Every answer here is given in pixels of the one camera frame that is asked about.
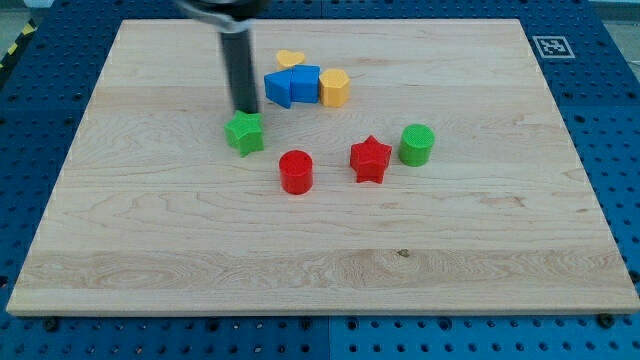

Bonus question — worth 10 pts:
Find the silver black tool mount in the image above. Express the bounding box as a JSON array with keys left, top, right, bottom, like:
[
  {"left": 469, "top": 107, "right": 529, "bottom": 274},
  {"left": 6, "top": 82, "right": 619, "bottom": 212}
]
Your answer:
[{"left": 174, "top": 0, "right": 271, "bottom": 33}]

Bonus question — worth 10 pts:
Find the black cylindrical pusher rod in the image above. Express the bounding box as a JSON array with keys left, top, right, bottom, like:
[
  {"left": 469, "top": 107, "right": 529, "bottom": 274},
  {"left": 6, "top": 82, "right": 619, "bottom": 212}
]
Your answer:
[{"left": 220, "top": 29, "right": 259, "bottom": 114}]

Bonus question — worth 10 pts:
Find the green star block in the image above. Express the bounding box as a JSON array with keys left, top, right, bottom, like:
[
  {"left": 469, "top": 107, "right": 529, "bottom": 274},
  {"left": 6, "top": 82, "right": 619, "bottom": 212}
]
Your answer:
[{"left": 224, "top": 110, "right": 264, "bottom": 157}]

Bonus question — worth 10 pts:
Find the red star block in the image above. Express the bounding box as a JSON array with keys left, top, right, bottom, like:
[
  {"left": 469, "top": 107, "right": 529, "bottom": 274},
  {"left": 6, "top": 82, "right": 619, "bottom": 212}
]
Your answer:
[{"left": 350, "top": 135, "right": 392, "bottom": 184}]

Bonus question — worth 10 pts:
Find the yellow heart block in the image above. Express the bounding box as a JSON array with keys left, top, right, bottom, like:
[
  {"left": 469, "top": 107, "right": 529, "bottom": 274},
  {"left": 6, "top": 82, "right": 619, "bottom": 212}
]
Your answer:
[{"left": 276, "top": 49, "right": 306, "bottom": 70}]

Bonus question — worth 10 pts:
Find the blue triangle block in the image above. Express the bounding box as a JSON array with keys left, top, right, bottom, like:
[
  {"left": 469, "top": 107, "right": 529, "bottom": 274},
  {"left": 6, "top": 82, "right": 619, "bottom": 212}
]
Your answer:
[{"left": 264, "top": 69, "right": 292, "bottom": 108}]

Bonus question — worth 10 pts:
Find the blue cube block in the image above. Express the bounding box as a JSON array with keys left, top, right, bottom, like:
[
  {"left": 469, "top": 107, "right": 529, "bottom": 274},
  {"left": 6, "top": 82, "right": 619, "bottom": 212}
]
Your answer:
[{"left": 291, "top": 65, "right": 320, "bottom": 103}]

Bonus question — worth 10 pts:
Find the yellow hexagon block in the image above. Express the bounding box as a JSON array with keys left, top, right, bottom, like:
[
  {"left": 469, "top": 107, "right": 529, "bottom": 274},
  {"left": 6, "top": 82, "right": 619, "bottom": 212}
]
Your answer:
[{"left": 319, "top": 68, "right": 350, "bottom": 107}]

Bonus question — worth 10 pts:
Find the red cylinder block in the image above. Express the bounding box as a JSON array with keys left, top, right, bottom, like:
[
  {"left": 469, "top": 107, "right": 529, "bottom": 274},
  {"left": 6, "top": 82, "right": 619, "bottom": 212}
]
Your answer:
[{"left": 279, "top": 150, "right": 313, "bottom": 195}]

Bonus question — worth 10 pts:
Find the black yellow hazard tape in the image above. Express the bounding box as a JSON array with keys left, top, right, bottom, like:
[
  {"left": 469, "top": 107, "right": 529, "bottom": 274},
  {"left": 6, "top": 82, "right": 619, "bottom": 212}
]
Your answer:
[{"left": 1, "top": 18, "right": 38, "bottom": 76}]

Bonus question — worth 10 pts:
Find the green cylinder block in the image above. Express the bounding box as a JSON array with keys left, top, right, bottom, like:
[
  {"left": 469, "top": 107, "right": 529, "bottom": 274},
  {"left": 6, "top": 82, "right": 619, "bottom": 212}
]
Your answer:
[{"left": 398, "top": 124, "right": 435, "bottom": 167}]

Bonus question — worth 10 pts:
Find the wooden board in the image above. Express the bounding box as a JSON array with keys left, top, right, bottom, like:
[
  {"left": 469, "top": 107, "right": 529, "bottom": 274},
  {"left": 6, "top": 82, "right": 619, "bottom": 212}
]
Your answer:
[{"left": 7, "top": 19, "right": 639, "bottom": 317}]

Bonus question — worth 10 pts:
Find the white fiducial marker tag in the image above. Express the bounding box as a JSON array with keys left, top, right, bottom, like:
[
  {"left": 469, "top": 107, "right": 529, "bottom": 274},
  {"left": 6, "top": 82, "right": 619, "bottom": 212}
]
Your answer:
[{"left": 532, "top": 35, "right": 575, "bottom": 59}]

